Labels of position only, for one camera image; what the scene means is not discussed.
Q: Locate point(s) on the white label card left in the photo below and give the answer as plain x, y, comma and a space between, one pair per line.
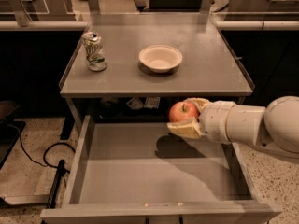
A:
135, 104

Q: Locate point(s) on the grey counter cabinet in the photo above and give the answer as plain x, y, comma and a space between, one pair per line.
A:
208, 67

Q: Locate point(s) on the white paper bowl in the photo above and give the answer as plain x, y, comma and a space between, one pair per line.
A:
160, 58

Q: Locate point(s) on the black power strip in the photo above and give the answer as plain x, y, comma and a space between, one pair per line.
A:
60, 172

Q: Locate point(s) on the white horizontal rail pipe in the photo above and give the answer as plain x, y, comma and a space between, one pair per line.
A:
222, 25

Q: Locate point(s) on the red apple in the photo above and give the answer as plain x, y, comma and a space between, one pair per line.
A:
183, 110

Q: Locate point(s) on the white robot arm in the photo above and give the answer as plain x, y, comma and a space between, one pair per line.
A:
272, 130

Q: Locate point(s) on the dark equipment base left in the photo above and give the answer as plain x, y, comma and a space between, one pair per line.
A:
10, 129

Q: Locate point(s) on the crushed green soda can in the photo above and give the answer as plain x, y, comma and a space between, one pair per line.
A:
95, 58

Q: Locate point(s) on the white label card right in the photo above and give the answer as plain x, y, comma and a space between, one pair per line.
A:
152, 102

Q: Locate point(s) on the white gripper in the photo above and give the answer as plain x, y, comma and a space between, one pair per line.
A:
215, 121

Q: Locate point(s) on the grey open drawer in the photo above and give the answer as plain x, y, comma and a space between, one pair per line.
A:
140, 173

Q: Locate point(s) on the white label card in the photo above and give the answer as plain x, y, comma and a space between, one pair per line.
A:
152, 102
135, 104

